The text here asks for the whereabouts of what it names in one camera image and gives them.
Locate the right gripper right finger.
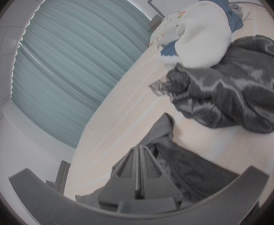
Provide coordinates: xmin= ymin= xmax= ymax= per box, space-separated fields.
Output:
xmin=139 ymin=145 xmax=183 ymax=207

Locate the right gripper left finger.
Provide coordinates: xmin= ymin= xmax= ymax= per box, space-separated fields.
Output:
xmin=97 ymin=145 xmax=139 ymax=208

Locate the black T-shirt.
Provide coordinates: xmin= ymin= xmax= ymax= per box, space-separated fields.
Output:
xmin=75 ymin=113 xmax=245 ymax=204

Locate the bed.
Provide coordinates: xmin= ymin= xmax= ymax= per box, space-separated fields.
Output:
xmin=65 ymin=0 xmax=274 ymax=210

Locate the blue-green curtain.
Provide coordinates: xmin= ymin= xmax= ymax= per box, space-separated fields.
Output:
xmin=18 ymin=0 xmax=151 ymax=107
xmin=10 ymin=47 xmax=98 ymax=148

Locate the black satin garment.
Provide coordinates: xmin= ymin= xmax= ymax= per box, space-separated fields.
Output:
xmin=149 ymin=34 xmax=274 ymax=134

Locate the white garment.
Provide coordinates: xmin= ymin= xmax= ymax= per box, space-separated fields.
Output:
xmin=157 ymin=0 xmax=232 ymax=68

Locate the white printed pillow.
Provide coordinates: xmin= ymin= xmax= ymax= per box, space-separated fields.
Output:
xmin=149 ymin=8 xmax=189 ymax=47

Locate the grey bedside table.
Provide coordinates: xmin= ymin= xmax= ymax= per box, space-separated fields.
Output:
xmin=148 ymin=15 xmax=164 ymax=33

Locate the blue knitted garment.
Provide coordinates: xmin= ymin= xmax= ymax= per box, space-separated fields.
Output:
xmin=199 ymin=0 xmax=244 ymax=32

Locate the grey garment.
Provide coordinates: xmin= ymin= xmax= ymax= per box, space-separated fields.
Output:
xmin=230 ymin=4 xmax=243 ymax=16

